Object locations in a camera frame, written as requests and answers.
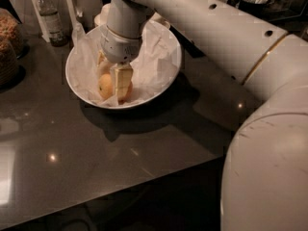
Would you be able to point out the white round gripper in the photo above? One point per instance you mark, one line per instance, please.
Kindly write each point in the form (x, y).
(119, 48)

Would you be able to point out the orange fruit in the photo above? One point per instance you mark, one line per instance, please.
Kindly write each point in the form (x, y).
(105, 88)

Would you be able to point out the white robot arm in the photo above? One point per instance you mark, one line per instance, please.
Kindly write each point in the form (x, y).
(265, 175)

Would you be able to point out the white bowl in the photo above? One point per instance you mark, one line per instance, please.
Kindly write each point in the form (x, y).
(160, 81)

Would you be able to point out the white crumpled paper liner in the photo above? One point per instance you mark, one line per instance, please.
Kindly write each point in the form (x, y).
(154, 61)

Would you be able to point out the glass bottle black cap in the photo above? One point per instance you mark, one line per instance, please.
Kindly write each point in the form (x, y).
(50, 15)

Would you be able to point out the black rubber mat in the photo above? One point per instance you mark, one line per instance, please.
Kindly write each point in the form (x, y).
(188, 46)

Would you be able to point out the white acrylic sign holder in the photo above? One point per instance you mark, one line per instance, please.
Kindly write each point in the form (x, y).
(73, 14)

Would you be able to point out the lower cereal jar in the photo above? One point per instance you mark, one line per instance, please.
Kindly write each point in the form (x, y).
(9, 67)

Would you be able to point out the cereal jar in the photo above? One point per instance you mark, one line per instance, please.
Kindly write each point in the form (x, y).
(10, 29)
(9, 67)

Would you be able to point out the upper cereal jar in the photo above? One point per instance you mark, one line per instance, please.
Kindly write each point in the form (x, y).
(10, 29)

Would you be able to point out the black labelled container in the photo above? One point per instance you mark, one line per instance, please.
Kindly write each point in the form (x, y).
(254, 7)

